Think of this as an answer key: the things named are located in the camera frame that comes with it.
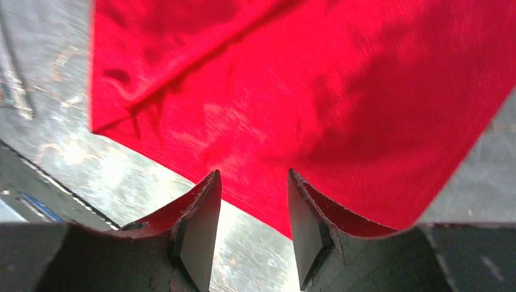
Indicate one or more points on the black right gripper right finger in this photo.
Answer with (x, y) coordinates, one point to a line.
(338, 250)

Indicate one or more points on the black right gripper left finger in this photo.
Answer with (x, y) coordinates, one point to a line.
(171, 249)

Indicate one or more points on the red cloth napkin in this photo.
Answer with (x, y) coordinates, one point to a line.
(376, 103)

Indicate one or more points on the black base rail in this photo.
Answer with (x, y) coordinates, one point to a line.
(30, 194)

